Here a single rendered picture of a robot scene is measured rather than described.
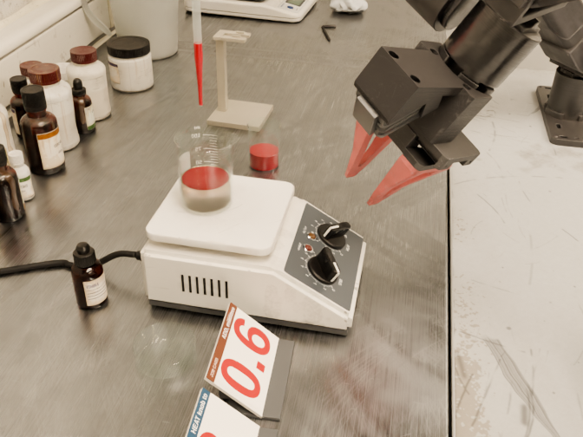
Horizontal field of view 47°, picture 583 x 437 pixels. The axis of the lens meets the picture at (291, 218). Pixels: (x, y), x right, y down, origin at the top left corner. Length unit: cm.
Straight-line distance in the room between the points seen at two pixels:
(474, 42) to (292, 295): 26
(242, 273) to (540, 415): 28
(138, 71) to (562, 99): 65
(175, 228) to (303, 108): 48
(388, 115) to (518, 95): 70
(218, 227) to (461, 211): 33
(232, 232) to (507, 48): 28
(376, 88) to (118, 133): 56
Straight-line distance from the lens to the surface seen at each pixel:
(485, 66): 55
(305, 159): 91
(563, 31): 101
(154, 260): 63
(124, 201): 83
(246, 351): 59
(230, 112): 102
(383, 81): 49
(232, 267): 60
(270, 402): 57
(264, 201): 65
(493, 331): 67
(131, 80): 111
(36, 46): 113
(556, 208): 88
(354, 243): 69
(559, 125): 108
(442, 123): 55
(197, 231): 61
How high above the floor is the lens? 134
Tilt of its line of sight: 34 degrees down
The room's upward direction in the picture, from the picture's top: 2 degrees clockwise
